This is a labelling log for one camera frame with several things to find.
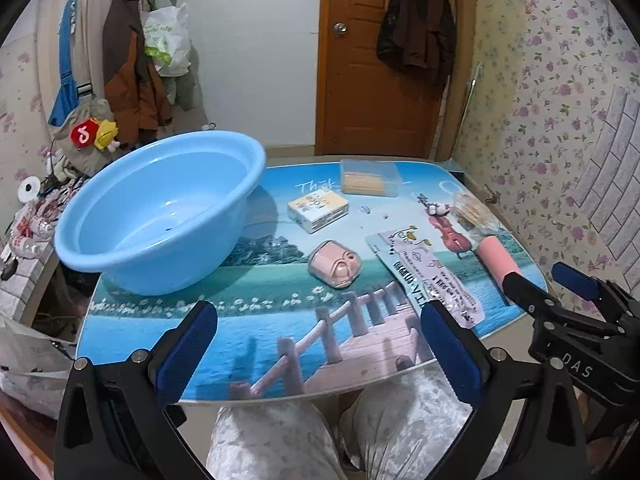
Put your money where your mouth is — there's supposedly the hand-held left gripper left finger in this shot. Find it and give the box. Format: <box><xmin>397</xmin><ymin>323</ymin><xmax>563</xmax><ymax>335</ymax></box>
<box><xmin>54</xmin><ymin>300</ymin><xmax>219</xmax><ymax>480</ymax></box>

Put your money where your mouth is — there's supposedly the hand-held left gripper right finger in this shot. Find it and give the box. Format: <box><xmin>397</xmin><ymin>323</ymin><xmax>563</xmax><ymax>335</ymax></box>
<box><xmin>420</xmin><ymin>301</ymin><xmax>593</xmax><ymax>480</ymax></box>

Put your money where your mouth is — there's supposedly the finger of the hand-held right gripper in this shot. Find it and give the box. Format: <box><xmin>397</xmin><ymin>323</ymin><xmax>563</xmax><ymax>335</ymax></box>
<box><xmin>502</xmin><ymin>271</ymin><xmax>566</xmax><ymax>322</ymax></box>
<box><xmin>551</xmin><ymin>261</ymin><xmax>621</xmax><ymax>311</ymax></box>

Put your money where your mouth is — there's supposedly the pink cylindrical roll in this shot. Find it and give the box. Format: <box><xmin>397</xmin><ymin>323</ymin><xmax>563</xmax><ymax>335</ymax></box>
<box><xmin>474</xmin><ymin>235</ymin><xmax>523</xmax><ymax>291</ymax></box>

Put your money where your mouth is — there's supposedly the white printed snack packet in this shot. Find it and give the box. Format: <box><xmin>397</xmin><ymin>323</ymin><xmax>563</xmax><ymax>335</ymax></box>
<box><xmin>365</xmin><ymin>227</ymin><xmax>487</xmax><ymax>329</ymax></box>

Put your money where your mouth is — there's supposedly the clear bag of cotton swabs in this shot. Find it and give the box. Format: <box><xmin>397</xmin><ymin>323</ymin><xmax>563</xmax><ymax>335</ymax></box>
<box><xmin>452</xmin><ymin>191</ymin><xmax>501</xmax><ymax>241</ymax></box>

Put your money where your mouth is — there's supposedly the pink earphone case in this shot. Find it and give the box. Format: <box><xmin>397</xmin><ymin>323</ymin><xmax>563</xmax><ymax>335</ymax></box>
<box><xmin>307</xmin><ymin>240</ymin><xmax>362</xmax><ymax>290</ymax></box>

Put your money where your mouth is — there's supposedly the light blue plastic basin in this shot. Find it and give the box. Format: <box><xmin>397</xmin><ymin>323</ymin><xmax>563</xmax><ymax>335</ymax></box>
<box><xmin>53</xmin><ymin>130</ymin><xmax>267</xmax><ymax>297</ymax></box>

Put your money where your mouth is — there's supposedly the clear toothpick box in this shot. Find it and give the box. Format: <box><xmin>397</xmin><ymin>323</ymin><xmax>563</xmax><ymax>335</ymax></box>
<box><xmin>340</xmin><ymin>158</ymin><xmax>404</xmax><ymax>198</ymax></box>

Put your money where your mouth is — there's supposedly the grey brick pattern panel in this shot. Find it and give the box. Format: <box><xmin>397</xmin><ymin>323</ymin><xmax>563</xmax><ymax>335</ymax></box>
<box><xmin>570</xmin><ymin>85</ymin><xmax>640</xmax><ymax>271</ymax></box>

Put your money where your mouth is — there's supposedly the white plastic sheet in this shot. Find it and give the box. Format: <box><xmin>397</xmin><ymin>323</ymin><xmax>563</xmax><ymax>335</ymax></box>
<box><xmin>0</xmin><ymin>315</ymin><xmax>76</xmax><ymax>418</ymax></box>

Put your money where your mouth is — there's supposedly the brown wooden furniture edge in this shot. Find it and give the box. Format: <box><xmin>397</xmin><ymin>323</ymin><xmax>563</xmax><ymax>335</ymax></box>
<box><xmin>0</xmin><ymin>395</ymin><xmax>56</xmax><ymax>480</ymax></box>

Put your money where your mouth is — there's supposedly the grey broom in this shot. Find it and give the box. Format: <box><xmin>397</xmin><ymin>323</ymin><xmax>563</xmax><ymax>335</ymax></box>
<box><xmin>457</xmin><ymin>62</ymin><xmax>481</xmax><ymax>146</ymax></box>

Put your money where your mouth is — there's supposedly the pile of red white clutter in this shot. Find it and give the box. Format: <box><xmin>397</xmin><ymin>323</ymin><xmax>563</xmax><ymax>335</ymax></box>
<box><xmin>5</xmin><ymin>195</ymin><xmax>66</xmax><ymax>256</ymax></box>

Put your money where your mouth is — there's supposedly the grey canvas bag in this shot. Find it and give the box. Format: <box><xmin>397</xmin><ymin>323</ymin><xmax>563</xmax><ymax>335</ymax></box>
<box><xmin>50</xmin><ymin>82</ymin><xmax>118</xmax><ymax>176</ymax></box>

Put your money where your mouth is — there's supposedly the yellow plush charm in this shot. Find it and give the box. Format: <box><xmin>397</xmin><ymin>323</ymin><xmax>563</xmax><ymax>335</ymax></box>
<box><xmin>94</xmin><ymin>119</ymin><xmax>122</xmax><ymax>153</ymax></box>

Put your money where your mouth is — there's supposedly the brown leaning board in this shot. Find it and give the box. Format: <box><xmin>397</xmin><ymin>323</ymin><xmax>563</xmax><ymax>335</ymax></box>
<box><xmin>435</xmin><ymin>0</ymin><xmax>476</xmax><ymax>161</ymax></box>

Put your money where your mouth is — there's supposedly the red plush charm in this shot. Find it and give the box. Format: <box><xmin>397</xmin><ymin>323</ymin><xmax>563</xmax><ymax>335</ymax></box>
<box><xmin>70</xmin><ymin>117</ymin><xmax>101</xmax><ymax>150</ymax></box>

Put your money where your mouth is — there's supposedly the brown wooden door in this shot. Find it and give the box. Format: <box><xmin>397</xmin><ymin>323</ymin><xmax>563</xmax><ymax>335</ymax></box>
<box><xmin>314</xmin><ymin>0</ymin><xmax>458</xmax><ymax>162</ymax></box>

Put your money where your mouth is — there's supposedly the dark brown hanging jacket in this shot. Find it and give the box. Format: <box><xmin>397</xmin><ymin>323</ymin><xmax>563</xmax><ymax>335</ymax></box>
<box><xmin>376</xmin><ymin>0</ymin><xmax>457</xmax><ymax>87</ymax></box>

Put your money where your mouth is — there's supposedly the brown and orange jacket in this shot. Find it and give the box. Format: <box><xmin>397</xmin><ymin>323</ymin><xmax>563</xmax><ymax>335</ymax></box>
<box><xmin>102</xmin><ymin>0</ymin><xmax>173</xmax><ymax>143</ymax></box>

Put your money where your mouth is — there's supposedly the white green plastic bag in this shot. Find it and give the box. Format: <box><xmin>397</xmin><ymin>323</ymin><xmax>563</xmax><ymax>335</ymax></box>
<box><xmin>141</xmin><ymin>4</ymin><xmax>193</xmax><ymax>78</ymax></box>

